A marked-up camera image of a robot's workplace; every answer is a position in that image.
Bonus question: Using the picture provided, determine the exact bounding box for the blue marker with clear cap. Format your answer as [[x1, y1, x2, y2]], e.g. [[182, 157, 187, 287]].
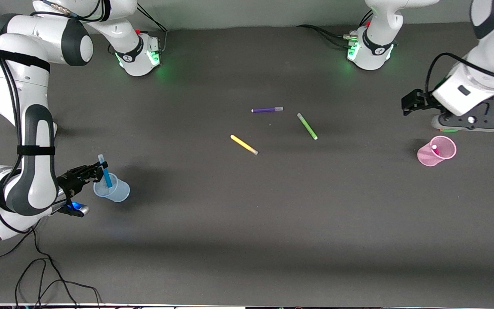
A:
[[98, 154, 113, 188]]

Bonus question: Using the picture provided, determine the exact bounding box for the translucent blue plastic cup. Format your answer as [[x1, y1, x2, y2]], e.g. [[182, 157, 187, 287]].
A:
[[93, 173, 130, 203]]

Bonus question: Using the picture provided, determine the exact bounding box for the translucent pink plastic cup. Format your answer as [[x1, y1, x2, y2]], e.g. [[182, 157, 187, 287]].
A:
[[417, 136, 457, 167]]

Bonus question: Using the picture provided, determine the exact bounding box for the green marker with clear cap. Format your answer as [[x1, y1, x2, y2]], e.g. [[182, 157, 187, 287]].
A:
[[297, 113, 318, 140]]

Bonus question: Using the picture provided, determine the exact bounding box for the yellow marker with clear cap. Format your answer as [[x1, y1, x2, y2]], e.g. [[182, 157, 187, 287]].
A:
[[230, 135, 259, 155]]

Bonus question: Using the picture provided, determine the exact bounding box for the black velcro strap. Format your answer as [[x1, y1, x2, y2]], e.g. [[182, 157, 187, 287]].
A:
[[0, 48, 51, 72], [17, 145, 55, 156]]

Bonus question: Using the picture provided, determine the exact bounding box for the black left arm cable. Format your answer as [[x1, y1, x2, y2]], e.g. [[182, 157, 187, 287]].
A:
[[425, 52, 494, 97]]

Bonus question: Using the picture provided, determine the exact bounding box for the thin black cable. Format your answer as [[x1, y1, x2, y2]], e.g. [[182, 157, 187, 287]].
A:
[[15, 257, 102, 309], [0, 227, 59, 286]]

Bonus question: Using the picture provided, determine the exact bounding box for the black left base cable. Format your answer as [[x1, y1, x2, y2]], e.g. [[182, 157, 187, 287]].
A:
[[296, 24, 355, 48]]

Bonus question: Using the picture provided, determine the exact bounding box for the black base cable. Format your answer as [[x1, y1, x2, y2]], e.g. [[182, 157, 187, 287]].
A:
[[137, 3, 169, 53], [296, 24, 355, 48]]

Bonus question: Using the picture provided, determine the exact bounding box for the black right base cable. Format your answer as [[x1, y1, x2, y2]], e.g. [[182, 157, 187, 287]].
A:
[[137, 3, 169, 53]]

